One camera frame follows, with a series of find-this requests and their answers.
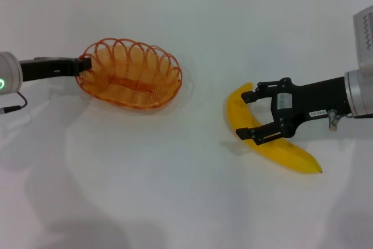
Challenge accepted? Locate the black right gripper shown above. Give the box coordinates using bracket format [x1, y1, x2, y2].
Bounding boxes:
[235, 76, 350, 146]

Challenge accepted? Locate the yellow banana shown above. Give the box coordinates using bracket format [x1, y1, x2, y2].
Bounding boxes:
[226, 82, 323, 175]

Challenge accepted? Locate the silver connector plug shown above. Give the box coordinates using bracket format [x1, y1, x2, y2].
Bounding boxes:
[326, 108, 341, 132]

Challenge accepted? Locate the dark red cable with plug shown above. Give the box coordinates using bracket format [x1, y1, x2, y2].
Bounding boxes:
[0, 90, 29, 115]

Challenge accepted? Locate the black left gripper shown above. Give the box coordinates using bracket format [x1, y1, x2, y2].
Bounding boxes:
[19, 55, 93, 83]

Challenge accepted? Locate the orange wire basket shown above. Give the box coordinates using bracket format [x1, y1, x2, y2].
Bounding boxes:
[75, 38, 183, 110]

